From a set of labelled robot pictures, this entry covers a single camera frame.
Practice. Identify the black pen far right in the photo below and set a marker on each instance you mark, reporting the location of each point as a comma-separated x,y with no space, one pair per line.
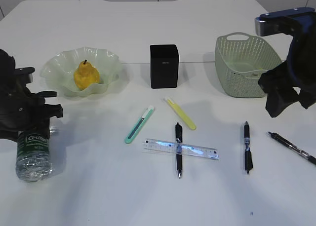
277,137

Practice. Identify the clear plastic ruler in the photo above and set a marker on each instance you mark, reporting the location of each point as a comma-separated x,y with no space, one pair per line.
189,150

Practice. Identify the blue black right robot arm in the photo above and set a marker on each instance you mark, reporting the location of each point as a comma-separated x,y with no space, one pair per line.
294,80

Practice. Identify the black pen under ruler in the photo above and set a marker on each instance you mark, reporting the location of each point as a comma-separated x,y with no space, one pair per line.
178,132

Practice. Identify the yellow utility knife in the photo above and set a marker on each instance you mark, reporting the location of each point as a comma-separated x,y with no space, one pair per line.
183,116

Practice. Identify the teal utility knife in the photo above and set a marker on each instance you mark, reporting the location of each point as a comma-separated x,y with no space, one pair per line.
139,124

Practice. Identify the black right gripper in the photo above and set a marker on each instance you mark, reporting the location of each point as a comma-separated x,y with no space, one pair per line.
282,91

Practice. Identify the green plastic woven basket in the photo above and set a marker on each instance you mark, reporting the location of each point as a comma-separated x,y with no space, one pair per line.
240,60

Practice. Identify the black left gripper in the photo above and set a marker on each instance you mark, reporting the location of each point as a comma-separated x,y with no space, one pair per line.
21,110

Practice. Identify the black square pen holder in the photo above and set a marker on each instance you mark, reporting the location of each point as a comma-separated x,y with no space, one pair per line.
164,66

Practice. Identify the clear water bottle green label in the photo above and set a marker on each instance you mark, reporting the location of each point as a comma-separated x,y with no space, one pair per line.
33,158

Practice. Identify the pale green wavy glass plate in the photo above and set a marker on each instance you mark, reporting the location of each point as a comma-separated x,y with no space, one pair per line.
59,71

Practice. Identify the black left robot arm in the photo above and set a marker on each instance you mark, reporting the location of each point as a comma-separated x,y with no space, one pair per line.
7,67

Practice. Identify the black pen middle right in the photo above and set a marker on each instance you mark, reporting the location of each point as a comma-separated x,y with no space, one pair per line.
248,164

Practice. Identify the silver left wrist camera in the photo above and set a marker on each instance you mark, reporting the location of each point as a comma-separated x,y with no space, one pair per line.
24,75

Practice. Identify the yellow pear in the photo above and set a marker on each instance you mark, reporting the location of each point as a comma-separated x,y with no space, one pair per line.
85,75

